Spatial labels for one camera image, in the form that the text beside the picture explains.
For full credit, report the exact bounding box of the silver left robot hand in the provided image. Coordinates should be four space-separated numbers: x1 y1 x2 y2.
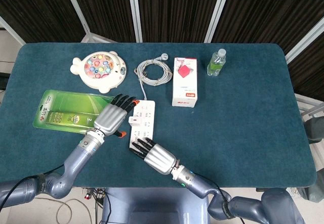
93 94 141 138

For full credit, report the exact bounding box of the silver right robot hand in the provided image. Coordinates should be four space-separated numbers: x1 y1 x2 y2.
129 137 178 176

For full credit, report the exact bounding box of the white power strip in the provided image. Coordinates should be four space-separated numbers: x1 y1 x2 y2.
129 99 156 149

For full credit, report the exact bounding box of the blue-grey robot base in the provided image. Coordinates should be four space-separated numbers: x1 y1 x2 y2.
101 187 211 224

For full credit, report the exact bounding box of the cream fish-shaped fishing toy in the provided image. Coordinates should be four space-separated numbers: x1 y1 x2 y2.
70 51 127 94

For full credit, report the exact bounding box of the green blister package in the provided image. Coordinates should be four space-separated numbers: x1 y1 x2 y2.
32 89 116 135

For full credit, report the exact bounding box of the white cardboard box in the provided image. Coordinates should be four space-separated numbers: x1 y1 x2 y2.
172 57 198 107

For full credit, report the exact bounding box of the teal table cloth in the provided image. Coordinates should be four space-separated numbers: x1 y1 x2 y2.
0 43 317 189

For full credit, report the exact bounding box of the dark slatted partition panel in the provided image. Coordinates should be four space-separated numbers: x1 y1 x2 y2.
212 0 324 55
0 0 86 45
68 0 139 43
136 0 225 44

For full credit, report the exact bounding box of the clear bottle with green label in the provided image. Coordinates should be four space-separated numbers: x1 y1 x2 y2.
207 48 227 77

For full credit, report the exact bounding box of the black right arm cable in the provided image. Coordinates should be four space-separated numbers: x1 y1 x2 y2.
194 174 245 224

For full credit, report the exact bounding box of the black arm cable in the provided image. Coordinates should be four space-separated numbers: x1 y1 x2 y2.
194 174 245 224
0 164 64 208

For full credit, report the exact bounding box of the grey cable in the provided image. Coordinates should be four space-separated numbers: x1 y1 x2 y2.
133 53 173 101

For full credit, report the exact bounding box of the white floor cable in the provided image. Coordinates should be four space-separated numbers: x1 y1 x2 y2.
35 197 94 224

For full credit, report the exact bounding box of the white partition frame post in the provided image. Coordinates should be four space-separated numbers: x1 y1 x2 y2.
0 15 26 45
285 18 324 64
60 0 117 44
204 0 233 44
126 0 144 43

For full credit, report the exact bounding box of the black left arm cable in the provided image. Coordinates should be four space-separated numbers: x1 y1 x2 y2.
0 164 64 208

